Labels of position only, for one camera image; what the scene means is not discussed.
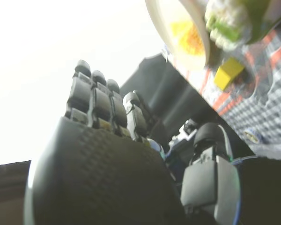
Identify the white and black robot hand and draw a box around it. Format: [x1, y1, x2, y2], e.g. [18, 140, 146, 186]
[23, 60, 241, 225]

